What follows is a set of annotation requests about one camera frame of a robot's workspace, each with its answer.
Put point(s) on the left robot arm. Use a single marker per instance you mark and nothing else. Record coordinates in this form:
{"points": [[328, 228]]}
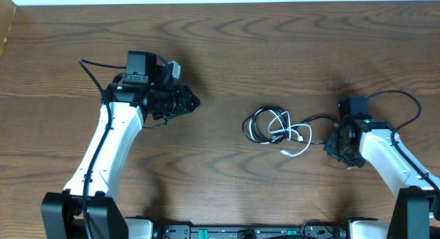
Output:
{"points": [[86, 208]]}

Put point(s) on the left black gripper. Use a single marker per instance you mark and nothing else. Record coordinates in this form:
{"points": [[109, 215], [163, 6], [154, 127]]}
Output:
{"points": [[182, 102]]}

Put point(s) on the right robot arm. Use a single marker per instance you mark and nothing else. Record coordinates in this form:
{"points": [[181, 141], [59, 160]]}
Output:
{"points": [[416, 190]]}

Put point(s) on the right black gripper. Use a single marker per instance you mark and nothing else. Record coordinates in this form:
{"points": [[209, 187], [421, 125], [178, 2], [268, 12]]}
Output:
{"points": [[358, 161]]}

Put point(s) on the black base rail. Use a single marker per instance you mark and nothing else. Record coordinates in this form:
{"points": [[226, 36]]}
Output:
{"points": [[312, 229]]}

